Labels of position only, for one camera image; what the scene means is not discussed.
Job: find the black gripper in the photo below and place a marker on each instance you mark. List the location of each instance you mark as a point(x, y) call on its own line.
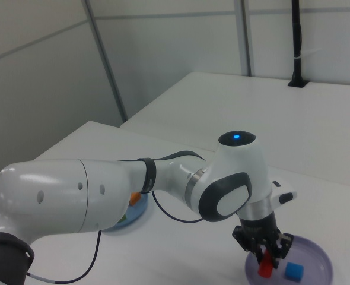
point(259, 230)

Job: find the blue plate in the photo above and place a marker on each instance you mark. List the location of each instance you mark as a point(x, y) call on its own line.
point(136, 213)

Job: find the green block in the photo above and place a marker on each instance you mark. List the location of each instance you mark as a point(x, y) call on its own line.
point(122, 220)

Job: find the grey partition post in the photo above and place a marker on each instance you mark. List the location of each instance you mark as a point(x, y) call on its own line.
point(245, 38)

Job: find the red cylinder block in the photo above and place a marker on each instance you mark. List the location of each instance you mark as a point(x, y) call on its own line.
point(264, 268)

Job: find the black pole with clamp base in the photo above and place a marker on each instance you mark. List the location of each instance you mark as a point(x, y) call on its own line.
point(296, 44)

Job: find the blue block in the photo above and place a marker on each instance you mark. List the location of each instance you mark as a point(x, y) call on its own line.
point(293, 271)

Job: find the purple plate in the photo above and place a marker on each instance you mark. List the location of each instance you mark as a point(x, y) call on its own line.
point(311, 258)

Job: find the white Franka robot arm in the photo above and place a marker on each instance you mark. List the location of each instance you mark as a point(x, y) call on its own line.
point(59, 193)

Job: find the orange block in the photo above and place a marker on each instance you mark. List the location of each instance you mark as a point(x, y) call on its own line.
point(135, 199)

